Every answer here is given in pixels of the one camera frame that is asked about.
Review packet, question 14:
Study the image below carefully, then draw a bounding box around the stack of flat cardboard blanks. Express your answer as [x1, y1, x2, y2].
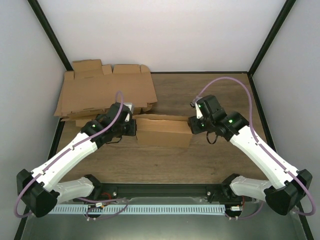
[54, 59, 158, 127]

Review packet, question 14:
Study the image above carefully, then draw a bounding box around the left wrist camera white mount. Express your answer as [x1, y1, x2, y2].
[124, 102, 135, 122]

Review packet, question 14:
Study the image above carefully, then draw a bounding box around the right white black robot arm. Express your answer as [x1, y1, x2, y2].
[188, 95, 313, 216]

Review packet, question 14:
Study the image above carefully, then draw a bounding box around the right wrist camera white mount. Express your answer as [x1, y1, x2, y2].
[190, 96, 203, 120]

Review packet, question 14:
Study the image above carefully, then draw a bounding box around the light blue slotted cable duct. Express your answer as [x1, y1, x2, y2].
[50, 204, 226, 216]

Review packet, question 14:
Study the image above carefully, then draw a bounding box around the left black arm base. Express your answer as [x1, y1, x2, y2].
[73, 183, 118, 203]

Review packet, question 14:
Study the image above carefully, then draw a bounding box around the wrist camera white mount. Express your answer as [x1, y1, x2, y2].
[124, 102, 135, 122]
[190, 96, 203, 120]

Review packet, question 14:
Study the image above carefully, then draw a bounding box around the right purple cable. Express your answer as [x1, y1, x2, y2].
[197, 76, 316, 221]

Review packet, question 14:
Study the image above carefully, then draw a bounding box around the grey metal base plate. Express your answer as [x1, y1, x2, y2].
[21, 206, 308, 240]

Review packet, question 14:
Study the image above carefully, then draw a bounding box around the brown cardboard box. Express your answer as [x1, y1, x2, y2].
[133, 114, 193, 148]

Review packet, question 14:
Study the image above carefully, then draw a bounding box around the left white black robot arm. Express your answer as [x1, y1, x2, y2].
[16, 102, 137, 218]

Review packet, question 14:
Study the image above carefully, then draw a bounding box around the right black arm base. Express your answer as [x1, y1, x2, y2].
[205, 173, 243, 204]

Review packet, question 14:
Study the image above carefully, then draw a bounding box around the black aluminium frame rail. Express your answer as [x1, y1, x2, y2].
[94, 182, 241, 201]

